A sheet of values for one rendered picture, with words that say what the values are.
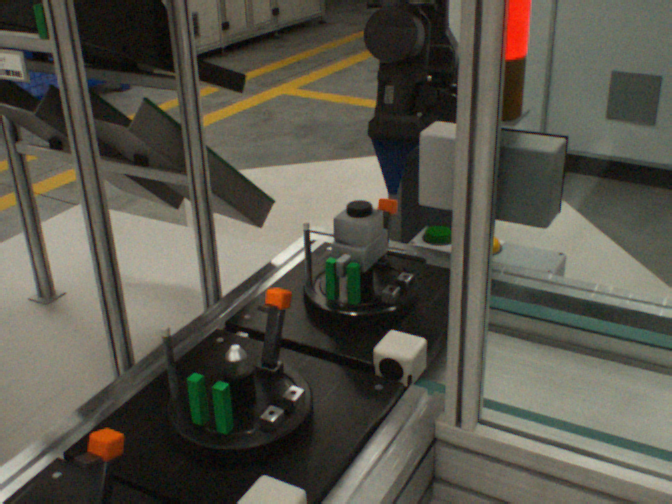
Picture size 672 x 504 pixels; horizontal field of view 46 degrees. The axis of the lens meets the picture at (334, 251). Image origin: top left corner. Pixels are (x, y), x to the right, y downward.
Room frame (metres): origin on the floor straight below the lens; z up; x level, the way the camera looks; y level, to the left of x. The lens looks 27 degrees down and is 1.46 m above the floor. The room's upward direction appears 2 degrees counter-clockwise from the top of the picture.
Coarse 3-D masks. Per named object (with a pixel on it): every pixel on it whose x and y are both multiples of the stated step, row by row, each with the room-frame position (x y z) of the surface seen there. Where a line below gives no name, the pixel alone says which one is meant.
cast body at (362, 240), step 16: (352, 208) 0.84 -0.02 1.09; (368, 208) 0.84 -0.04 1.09; (336, 224) 0.83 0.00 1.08; (352, 224) 0.82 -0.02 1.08; (368, 224) 0.82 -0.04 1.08; (336, 240) 0.83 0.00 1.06; (352, 240) 0.82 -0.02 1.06; (368, 240) 0.82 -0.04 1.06; (384, 240) 0.85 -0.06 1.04; (336, 256) 0.83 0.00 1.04; (352, 256) 0.82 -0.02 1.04; (368, 256) 0.82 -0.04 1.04; (336, 272) 0.80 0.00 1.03
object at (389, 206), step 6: (384, 198) 0.91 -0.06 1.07; (378, 204) 0.91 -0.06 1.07; (384, 204) 0.91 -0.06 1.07; (390, 204) 0.90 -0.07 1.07; (396, 204) 0.91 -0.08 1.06; (384, 210) 0.90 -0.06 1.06; (390, 210) 0.90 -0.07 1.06; (396, 210) 0.91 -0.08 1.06; (384, 216) 0.91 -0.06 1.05; (390, 216) 0.90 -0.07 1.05; (384, 222) 0.90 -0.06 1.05; (390, 222) 0.90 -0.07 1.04; (384, 228) 0.90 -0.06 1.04; (390, 228) 0.90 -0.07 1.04; (384, 258) 0.89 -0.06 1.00
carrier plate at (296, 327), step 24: (312, 264) 0.94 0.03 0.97; (408, 264) 0.93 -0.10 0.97; (288, 288) 0.88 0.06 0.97; (432, 288) 0.87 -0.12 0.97; (240, 312) 0.82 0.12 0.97; (288, 312) 0.82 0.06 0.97; (432, 312) 0.81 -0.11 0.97; (264, 336) 0.78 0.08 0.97; (288, 336) 0.77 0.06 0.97; (312, 336) 0.76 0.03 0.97; (336, 336) 0.76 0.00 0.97; (360, 336) 0.76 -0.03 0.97; (384, 336) 0.76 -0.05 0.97; (432, 336) 0.76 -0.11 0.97; (336, 360) 0.73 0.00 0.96; (360, 360) 0.71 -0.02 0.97; (408, 384) 0.69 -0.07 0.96
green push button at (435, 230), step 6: (432, 228) 1.04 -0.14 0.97; (438, 228) 1.04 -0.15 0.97; (444, 228) 1.03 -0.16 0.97; (426, 234) 1.02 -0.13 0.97; (432, 234) 1.02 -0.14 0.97; (438, 234) 1.02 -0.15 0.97; (444, 234) 1.01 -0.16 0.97; (450, 234) 1.02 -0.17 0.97; (432, 240) 1.01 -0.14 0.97; (438, 240) 1.01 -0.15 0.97; (444, 240) 1.01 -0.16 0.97; (450, 240) 1.01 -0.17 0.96
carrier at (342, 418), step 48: (240, 336) 0.77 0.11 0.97; (192, 384) 0.59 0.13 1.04; (240, 384) 0.61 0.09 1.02; (288, 384) 0.65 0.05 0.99; (336, 384) 0.67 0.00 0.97; (384, 384) 0.67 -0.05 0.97; (144, 432) 0.61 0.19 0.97; (192, 432) 0.58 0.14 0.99; (240, 432) 0.58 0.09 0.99; (288, 432) 0.58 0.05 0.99; (336, 432) 0.60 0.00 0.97; (144, 480) 0.54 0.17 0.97; (192, 480) 0.54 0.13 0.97; (240, 480) 0.54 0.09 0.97; (288, 480) 0.53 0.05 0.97; (336, 480) 0.54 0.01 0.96
